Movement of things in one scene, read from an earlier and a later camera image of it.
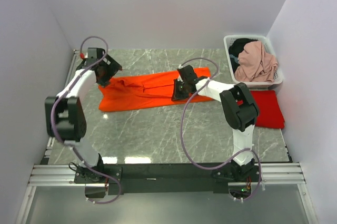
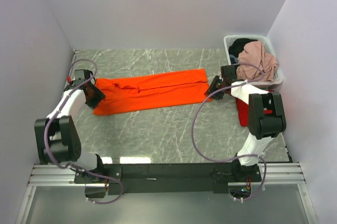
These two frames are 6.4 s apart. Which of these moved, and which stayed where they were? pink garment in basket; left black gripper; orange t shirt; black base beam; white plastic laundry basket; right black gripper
Moved: left black gripper; right black gripper; orange t shirt
Stayed: white plastic laundry basket; pink garment in basket; black base beam
